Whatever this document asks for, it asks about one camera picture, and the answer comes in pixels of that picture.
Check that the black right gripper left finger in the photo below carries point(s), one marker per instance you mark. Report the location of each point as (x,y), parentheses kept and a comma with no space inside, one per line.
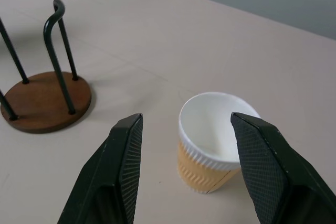
(110,171)

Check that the wooden base cup holder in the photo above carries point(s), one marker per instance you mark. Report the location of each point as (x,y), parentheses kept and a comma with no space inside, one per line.
(44,100)

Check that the ribbed tan paper cup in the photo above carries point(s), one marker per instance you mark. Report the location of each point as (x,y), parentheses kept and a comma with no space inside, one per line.
(202,140)

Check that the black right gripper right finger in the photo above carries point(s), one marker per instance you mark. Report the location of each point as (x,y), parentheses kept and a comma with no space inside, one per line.
(273,171)

